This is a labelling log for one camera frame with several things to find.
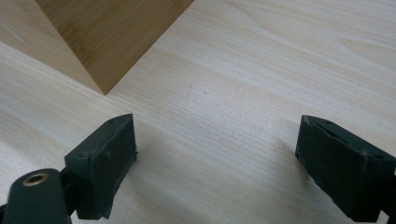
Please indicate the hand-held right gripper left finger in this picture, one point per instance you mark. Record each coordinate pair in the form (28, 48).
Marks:
(102, 165)

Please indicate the wooden box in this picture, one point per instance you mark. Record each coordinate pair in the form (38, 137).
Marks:
(93, 40)

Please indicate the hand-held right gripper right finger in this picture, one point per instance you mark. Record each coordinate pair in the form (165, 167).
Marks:
(345, 174)

